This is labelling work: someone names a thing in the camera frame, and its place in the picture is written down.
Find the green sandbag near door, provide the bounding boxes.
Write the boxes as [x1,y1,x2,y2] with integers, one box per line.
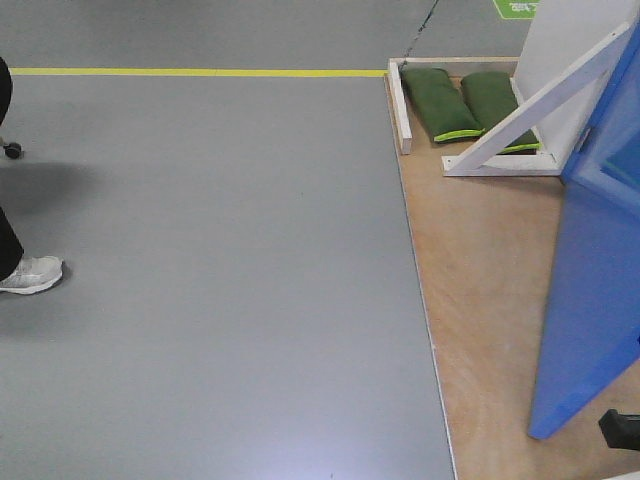
[401,67,485,144]

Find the white wooden door brace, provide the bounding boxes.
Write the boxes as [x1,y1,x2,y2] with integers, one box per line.
[442,22,631,177]

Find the green sandbag behind door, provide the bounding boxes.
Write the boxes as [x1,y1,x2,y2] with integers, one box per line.
[460,71,519,134]

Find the blue door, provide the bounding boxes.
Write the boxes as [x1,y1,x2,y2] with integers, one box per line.
[528,32,639,439]

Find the brown wooden platform right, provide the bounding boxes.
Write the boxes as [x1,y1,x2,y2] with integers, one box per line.
[383,55,640,480]

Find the green floor sign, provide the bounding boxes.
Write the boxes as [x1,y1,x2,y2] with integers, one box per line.
[493,0,539,20]

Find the person in black trousers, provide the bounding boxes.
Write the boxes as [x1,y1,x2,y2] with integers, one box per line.
[1,59,24,280]

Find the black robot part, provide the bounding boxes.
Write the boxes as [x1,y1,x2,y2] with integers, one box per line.
[598,409,640,451]

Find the white wooden rail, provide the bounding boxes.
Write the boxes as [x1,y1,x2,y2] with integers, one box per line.
[387,58,413,155]

